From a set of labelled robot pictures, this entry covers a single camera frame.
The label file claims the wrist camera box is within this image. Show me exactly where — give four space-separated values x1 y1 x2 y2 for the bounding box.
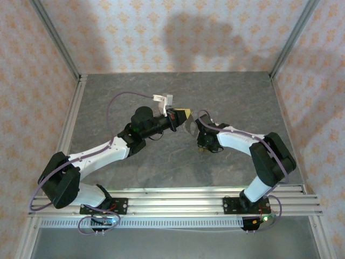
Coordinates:
152 93 175 116
199 116 216 130

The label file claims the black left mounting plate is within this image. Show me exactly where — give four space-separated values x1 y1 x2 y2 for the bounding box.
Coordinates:
80 198 129 216

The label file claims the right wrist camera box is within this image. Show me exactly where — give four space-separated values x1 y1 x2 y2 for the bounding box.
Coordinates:
199 116 216 130

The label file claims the left controller board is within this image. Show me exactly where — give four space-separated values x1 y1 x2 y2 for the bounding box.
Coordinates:
90 215 121 233

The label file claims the aluminium frame post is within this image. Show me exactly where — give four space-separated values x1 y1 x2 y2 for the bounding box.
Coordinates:
29 0 81 80
269 0 321 79

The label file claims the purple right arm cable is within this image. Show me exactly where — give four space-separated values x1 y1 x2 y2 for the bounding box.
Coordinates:
196 109 291 234

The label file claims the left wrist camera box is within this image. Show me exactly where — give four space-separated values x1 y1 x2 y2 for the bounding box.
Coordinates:
152 93 175 116

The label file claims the white slotted cable duct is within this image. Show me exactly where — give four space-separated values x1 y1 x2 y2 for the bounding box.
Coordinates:
40 217 244 229

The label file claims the right controller board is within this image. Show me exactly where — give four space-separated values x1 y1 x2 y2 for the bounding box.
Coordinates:
241 214 278 233

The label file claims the aluminium rail base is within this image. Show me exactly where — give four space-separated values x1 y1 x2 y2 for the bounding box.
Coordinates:
28 185 323 217

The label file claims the black mounting plate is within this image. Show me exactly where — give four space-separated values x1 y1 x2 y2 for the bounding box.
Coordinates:
223 196 271 216
80 198 129 216

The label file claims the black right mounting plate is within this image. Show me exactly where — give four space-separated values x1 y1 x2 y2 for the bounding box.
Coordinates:
223 196 271 216

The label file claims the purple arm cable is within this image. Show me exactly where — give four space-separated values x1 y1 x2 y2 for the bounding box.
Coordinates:
29 91 154 236
196 109 291 234

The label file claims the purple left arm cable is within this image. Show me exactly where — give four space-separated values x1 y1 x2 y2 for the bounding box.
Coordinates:
29 91 154 236

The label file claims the controller board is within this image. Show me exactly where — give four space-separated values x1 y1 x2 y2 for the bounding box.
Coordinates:
90 215 121 233
241 214 278 233

